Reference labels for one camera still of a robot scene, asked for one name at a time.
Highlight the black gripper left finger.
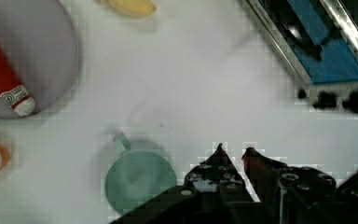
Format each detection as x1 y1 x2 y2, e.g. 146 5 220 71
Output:
184 143 254 203

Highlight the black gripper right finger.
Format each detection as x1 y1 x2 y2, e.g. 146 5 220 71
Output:
241 147 337 212

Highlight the black toaster oven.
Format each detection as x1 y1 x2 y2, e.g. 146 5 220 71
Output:
243 0 358 113

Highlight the green plastic mug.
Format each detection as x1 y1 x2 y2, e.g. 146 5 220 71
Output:
104 133 177 215

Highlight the yellow banana toy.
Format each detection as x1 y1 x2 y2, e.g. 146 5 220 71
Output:
102 0 157 17

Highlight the grey round plate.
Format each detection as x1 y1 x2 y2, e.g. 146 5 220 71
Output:
0 0 79 115

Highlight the red ketchup bottle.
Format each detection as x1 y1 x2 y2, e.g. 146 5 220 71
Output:
0 50 36 117

